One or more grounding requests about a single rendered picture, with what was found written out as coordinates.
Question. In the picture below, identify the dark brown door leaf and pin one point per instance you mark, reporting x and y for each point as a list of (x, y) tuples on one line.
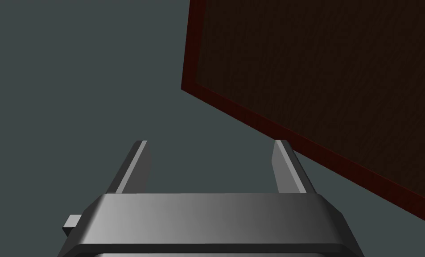
[(323, 71)]

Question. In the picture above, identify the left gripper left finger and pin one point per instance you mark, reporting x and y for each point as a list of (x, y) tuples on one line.
[(132, 171)]

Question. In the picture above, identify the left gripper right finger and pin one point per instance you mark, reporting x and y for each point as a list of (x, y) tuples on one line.
[(290, 171)]

